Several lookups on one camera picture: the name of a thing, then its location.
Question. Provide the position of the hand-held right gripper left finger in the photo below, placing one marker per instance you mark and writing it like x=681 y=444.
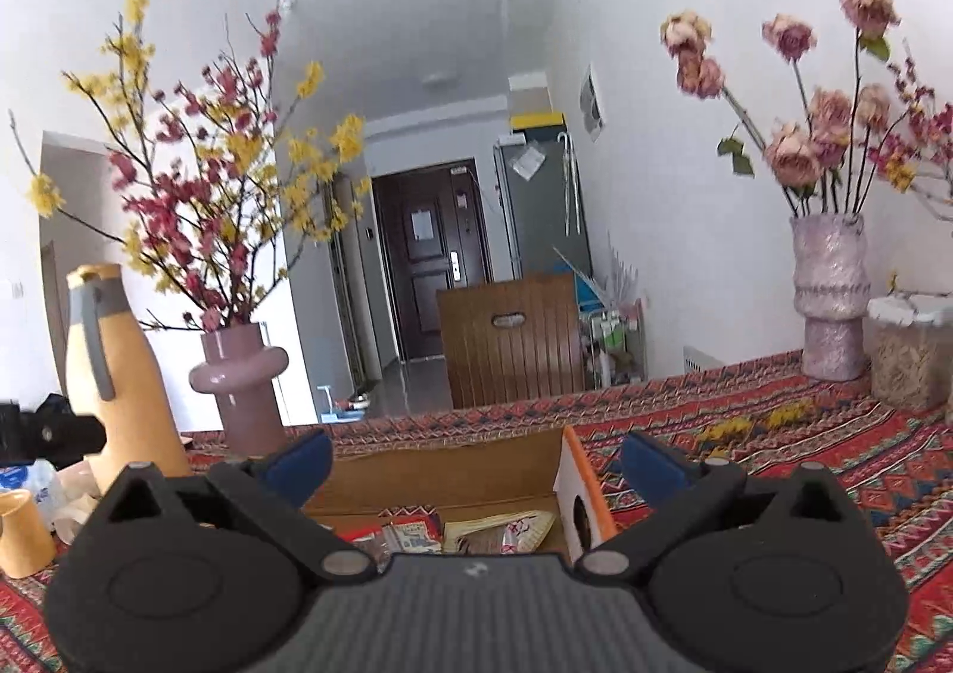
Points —
x=298 y=464

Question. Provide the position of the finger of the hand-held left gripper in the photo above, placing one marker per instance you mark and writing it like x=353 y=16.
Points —
x=52 y=436

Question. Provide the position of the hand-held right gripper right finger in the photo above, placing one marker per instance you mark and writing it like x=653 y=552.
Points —
x=655 y=468

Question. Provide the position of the red cardboard box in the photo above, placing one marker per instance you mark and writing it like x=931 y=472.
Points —
x=447 y=472

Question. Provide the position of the dark cloth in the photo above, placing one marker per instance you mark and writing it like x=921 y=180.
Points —
x=53 y=406

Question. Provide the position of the clear plastic bag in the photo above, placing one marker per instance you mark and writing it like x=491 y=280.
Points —
x=33 y=487

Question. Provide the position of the yellow thermos jug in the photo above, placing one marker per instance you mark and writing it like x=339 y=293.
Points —
x=130 y=383

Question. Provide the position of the smooth pink vase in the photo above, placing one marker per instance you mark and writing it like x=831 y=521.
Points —
x=242 y=383

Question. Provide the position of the yellow mug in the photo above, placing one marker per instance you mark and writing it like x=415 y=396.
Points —
x=22 y=539

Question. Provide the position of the white radiator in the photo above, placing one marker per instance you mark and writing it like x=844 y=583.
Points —
x=701 y=359

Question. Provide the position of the storage rack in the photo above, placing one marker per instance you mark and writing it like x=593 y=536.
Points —
x=614 y=345

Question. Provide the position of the red snack packet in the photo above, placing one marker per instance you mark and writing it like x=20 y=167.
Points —
x=409 y=535

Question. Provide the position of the fallen yellow petals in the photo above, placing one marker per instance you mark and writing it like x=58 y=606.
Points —
x=782 y=416

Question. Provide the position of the beige snack packet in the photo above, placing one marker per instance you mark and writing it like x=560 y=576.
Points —
x=491 y=531

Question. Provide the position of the wooden chair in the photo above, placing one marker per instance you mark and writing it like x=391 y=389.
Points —
x=506 y=360

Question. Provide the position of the patterned red tablecloth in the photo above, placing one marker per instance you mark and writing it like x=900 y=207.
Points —
x=856 y=464

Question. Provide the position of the dark entrance door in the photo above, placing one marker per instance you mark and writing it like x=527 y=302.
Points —
x=432 y=271

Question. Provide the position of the textured pink vase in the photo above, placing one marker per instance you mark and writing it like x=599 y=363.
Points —
x=830 y=293

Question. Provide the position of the pink yellow flowering branches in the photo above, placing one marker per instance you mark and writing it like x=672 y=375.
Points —
x=208 y=211

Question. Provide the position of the grey refrigerator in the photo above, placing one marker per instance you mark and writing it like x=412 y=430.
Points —
x=540 y=219

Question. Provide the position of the clear container of petals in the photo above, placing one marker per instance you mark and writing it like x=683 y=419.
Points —
x=908 y=360

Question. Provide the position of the dried pink roses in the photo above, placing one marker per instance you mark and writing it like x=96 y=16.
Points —
x=804 y=144

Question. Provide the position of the yellow box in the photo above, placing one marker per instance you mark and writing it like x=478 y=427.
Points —
x=536 y=103

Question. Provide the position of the white wall panel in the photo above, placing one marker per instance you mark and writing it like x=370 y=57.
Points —
x=593 y=103

